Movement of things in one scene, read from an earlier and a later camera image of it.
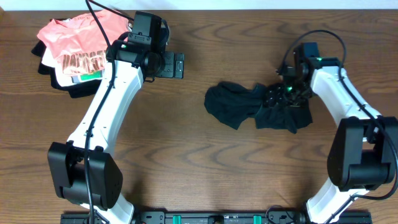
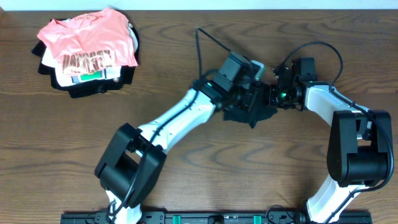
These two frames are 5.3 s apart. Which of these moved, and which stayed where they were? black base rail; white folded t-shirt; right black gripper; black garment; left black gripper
Moved: left black gripper; black garment
Stayed: white folded t-shirt; black base rail; right black gripper
